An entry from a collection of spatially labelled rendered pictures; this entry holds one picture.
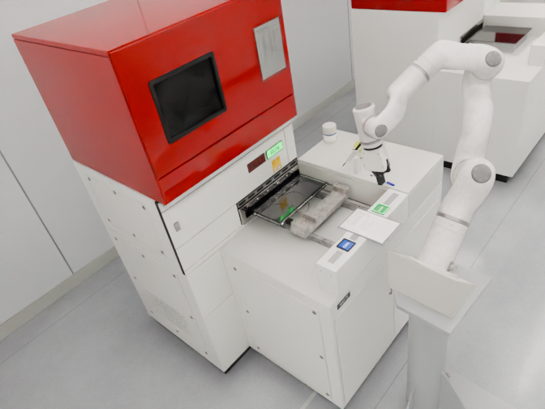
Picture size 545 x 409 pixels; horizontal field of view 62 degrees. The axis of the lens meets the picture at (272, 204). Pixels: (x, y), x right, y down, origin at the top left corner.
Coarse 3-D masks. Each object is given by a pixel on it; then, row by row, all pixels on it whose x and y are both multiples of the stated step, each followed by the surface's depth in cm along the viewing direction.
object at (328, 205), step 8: (336, 192) 219; (328, 200) 215; (336, 200) 214; (344, 200) 217; (320, 208) 212; (328, 208) 211; (336, 208) 213; (320, 216) 207; (328, 216) 210; (312, 224) 203; (296, 232) 202
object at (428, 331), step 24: (456, 264) 179; (480, 288) 168; (408, 312) 165; (432, 312) 163; (408, 336) 193; (432, 336) 179; (408, 360) 201; (432, 360) 189; (408, 384) 211; (432, 384) 199; (456, 384) 223; (408, 408) 209; (432, 408) 211; (456, 408) 203; (480, 408) 212; (504, 408) 210
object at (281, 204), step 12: (288, 180) 231; (300, 180) 229; (312, 180) 227; (276, 192) 224; (288, 192) 222; (300, 192) 221; (312, 192) 219; (264, 204) 218; (276, 204) 216; (288, 204) 215; (264, 216) 211; (276, 216) 209
